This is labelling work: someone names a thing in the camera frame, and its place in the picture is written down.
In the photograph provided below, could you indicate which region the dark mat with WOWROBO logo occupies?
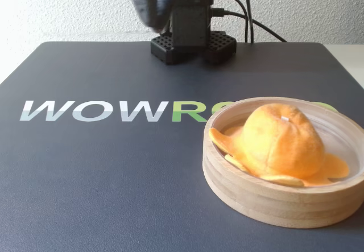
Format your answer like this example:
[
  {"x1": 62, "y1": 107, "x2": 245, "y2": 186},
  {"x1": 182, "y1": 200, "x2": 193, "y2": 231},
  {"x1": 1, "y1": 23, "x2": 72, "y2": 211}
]
[{"x1": 0, "y1": 41, "x2": 364, "y2": 252}]

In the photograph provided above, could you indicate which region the black cable from gripper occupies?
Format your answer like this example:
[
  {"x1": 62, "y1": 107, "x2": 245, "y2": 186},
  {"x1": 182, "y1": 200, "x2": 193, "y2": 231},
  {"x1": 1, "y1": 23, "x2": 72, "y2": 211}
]
[{"x1": 242, "y1": 0, "x2": 255, "y2": 43}]

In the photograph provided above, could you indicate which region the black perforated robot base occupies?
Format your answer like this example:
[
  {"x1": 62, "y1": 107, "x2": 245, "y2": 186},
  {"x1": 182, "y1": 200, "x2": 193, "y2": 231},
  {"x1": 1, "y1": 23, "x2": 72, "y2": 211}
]
[{"x1": 150, "y1": 30, "x2": 238, "y2": 66}]

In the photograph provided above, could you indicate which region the round wooden box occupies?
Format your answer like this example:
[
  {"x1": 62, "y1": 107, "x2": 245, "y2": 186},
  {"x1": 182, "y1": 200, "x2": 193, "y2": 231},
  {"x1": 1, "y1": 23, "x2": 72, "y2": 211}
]
[{"x1": 202, "y1": 96, "x2": 364, "y2": 230}]

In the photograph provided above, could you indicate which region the orange octopus plush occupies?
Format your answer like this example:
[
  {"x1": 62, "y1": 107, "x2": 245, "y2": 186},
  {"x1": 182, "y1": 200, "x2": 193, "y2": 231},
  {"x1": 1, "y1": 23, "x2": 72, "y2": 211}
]
[{"x1": 209, "y1": 102, "x2": 350, "y2": 187}]

